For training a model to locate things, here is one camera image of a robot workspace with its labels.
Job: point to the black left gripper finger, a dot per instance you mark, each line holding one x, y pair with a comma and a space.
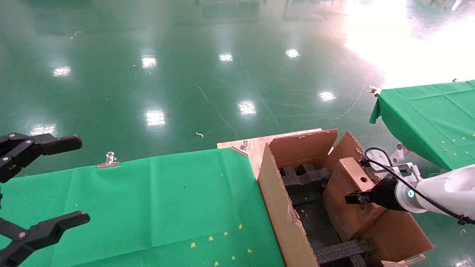
48, 144
44, 231

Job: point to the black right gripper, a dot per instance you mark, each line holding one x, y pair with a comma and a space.
386, 194

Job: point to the small brown cardboard box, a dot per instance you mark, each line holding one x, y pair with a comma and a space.
345, 218

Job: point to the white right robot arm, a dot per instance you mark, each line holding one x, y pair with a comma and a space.
449, 187

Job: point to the large open cardboard carton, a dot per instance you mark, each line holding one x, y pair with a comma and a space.
282, 207

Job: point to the black foam insert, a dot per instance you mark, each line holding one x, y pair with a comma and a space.
304, 178
341, 252

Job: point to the large green table cloth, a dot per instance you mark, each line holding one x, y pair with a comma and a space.
148, 204

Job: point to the green cloth on side table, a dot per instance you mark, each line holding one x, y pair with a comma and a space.
426, 111

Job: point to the silver camera mount bracket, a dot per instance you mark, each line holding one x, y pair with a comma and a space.
402, 168

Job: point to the white table leg bracket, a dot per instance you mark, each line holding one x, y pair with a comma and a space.
399, 149

